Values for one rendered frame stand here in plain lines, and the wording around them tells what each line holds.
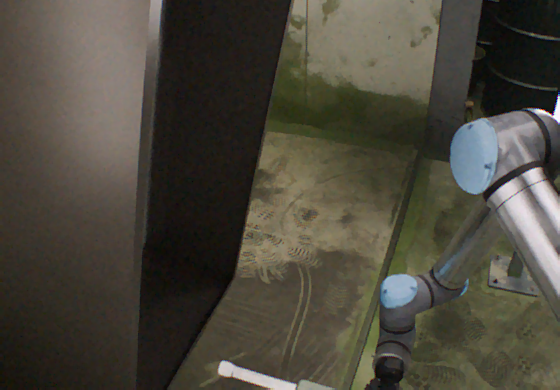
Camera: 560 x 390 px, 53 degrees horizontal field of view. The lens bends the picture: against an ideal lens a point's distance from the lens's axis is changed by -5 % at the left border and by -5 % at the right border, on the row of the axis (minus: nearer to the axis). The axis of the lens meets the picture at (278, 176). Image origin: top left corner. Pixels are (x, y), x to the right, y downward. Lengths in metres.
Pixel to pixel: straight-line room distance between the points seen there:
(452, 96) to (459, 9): 0.44
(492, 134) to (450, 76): 1.96
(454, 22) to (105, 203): 2.25
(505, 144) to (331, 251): 1.51
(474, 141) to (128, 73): 0.56
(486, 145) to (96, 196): 0.59
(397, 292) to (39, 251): 0.83
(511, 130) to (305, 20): 2.08
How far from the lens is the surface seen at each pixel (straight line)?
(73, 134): 0.76
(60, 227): 0.89
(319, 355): 2.02
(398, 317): 1.45
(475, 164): 0.98
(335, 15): 2.92
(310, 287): 2.24
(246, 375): 1.32
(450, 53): 2.88
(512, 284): 2.45
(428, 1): 2.81
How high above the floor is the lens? 1.60
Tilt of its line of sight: 33 degrees down
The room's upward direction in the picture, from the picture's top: straight up
